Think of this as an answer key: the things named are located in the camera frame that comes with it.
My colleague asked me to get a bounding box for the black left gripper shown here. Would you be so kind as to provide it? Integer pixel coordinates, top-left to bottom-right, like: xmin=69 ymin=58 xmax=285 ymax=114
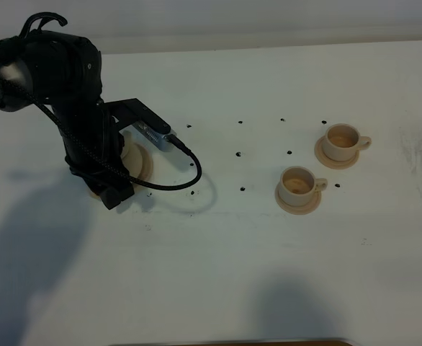
xmin=65 ymin=138 xmax=135 ymax=210

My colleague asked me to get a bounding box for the beige teapot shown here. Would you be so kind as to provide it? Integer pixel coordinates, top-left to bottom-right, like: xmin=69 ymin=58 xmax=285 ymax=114
xmin=120 ymin=130 xmax=133 ymax=159

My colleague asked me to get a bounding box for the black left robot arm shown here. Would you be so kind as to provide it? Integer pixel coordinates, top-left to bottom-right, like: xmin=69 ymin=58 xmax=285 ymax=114
xmin=0 ymin=12 xmax=134 ymax=209

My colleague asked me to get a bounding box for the beige teapot saucer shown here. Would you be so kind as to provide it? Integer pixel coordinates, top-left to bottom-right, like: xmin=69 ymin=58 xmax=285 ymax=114
xmin=90 ymin=142 xmax=154 ymax=198

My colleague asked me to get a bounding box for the beige near teacup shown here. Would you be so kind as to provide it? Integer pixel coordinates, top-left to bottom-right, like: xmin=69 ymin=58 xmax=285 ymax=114
xmin=277 ymin=167 xmax=328 ymax=207

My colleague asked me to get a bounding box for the beige teacup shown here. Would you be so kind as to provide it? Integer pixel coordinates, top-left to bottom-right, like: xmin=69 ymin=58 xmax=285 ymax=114
xmin=321 ymin=123 xmax=372 ymax=162
xmin=277 ymin=167 xmax=328 ymax=207

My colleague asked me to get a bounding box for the beige near saucer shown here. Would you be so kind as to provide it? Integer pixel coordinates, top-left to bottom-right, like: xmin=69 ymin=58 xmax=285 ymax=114
xmin=274 ymin=184 xmax=322 ymax=215

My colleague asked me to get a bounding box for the beige far saucer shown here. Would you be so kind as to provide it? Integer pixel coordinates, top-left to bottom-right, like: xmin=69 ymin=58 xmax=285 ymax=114
xmin=314 ymin=137 xmax=359 ymax=169

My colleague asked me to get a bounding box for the beige far teacup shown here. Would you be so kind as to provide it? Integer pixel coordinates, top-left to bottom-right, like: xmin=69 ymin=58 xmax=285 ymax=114
xmin=321 ymin=123 xmax=372 ymax=162

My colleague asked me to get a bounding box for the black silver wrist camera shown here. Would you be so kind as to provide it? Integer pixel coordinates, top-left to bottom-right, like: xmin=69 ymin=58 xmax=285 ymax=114
xmin=106 ymin=98 xmax=175 ymax=152

